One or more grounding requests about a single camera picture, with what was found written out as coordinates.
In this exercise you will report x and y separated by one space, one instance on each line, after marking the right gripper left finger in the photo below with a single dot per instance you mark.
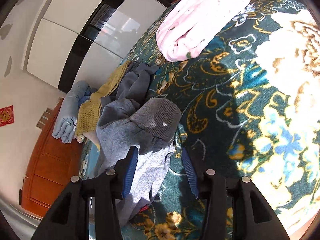
68 216

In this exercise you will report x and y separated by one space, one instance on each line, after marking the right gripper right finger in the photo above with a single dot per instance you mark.
253 217

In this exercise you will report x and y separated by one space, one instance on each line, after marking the grey-blue knit sweater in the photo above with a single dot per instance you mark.
151 128

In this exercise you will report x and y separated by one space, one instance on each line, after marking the wooden headboard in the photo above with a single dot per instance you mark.
51 165

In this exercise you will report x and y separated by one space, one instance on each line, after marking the light blue folded quilt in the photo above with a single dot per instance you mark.
67 118

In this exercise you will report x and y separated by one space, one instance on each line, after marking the mustard yellow knit sweater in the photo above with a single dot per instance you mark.
89 112

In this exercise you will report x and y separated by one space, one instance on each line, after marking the teal floral bedspread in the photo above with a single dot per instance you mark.
250 104

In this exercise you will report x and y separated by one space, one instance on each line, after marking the dark grey garment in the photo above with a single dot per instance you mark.
129 95

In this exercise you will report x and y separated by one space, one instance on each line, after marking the white glossy wardrobe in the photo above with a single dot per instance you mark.
87 39

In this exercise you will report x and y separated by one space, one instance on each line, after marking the pink folded blanket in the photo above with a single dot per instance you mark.
192 24

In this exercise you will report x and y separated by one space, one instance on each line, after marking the wall switch panel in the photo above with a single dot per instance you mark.
44 118

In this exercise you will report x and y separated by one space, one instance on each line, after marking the red fu wall decoration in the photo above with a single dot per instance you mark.
6 115

